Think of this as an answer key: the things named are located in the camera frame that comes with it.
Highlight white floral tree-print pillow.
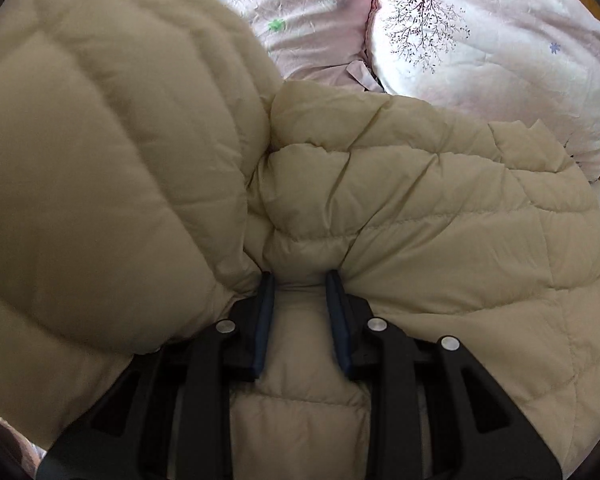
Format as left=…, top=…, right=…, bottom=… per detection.
left=367, top=0, right=600, bottom=181

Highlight pink floral pillow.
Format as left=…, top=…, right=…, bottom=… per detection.
left=167, top=0, right=381, bottom=93

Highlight cream quilted down jacket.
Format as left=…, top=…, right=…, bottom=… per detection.
left=0, top=0, right=600, bottom=480

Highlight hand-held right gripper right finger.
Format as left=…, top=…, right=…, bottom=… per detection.
left=325, top=269, right=561, bottom=480

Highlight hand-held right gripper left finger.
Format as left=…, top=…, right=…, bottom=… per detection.
left=35, top=272, right=276, bottom=480

